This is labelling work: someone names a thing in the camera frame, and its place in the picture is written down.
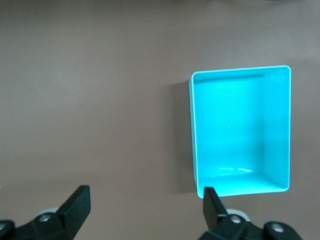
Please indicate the teal plastic bin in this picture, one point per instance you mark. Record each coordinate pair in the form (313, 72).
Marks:
(232, 130)

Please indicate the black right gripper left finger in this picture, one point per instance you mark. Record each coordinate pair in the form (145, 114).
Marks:
(67, 217)

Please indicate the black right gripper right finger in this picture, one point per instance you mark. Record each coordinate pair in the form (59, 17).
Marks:
(215, 215)

